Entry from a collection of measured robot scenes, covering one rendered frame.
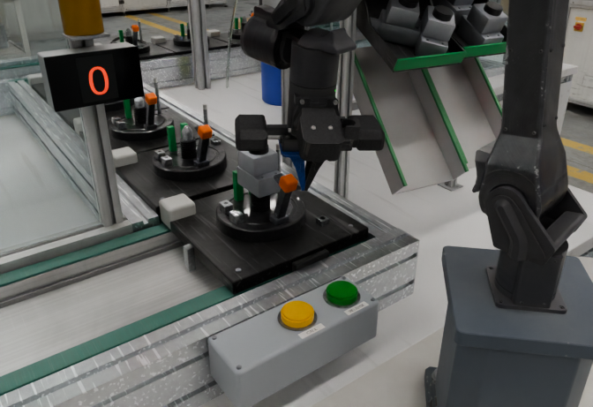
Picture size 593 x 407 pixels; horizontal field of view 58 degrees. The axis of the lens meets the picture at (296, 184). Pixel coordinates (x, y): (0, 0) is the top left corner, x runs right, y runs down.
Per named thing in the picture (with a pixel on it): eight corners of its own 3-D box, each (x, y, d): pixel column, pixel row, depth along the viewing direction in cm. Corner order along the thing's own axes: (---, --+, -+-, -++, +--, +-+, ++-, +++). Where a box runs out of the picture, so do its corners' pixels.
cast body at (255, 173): (283, 191, 80) (282, 147, 77) (258, 199, 78) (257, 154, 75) (254, 172, 87) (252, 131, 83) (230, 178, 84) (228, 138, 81)
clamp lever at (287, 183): (288, 217, 79) (299, 181, 74) (277, 222, 78) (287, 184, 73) (275, 201, 81) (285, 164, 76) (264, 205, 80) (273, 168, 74)
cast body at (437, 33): (441, 63, 84) (460, 24, 78) (414, 56, 83) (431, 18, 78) (439, 34, 89) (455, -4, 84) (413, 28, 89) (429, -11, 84)
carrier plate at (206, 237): (368, 238, 82) (369, 226, 81) (233, 295, 70) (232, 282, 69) (281, 184, 100) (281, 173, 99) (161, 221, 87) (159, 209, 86)
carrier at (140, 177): (276, 180, 101) (275, 117, 95) (156, 217, 88) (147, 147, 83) (216, 143, 118) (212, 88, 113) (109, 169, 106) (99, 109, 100)
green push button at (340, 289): (363, 304, 68) (364, 290, 67) (339, 315, 66) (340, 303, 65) (342, 288, 71) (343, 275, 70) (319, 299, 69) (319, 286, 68)
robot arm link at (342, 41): (365, 28, 59) (305, 10, 65) (332, 36, 56) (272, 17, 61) (357, 86, 63) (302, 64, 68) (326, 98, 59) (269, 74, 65)
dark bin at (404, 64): (461, 64, 85) (481, 24, 80) (393, 73, 80) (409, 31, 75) (377, -27, 100) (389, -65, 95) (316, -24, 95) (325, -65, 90)
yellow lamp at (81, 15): (109, 33, 69) (103, -7, 67) (70, 37, 67) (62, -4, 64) (97, 27, 73) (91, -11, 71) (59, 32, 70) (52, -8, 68)
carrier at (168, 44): (233, 49, 207) (231, 16, 202) (176, 57, 195) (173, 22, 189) (205, 40, 225) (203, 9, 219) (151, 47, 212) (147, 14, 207)
